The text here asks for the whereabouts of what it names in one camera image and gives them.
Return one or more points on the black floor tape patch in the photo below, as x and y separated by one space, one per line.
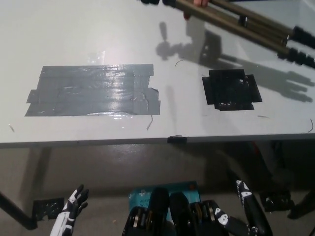
275 200
46 209

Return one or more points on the person hand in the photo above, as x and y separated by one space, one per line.
200 2

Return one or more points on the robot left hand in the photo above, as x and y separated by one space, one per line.
73 204

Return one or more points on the black table leg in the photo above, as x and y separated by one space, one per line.
17 212

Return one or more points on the small black tape strip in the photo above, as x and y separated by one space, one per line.
177 139

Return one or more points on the bronze and black camera tripod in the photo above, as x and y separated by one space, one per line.
221 17

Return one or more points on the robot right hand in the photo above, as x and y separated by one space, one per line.
256 214

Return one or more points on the teal cardboard box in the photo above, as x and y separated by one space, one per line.
183 190

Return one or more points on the clear tape piece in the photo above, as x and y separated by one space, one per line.
96 57

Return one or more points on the grey duct tape patch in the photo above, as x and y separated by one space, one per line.
93 91

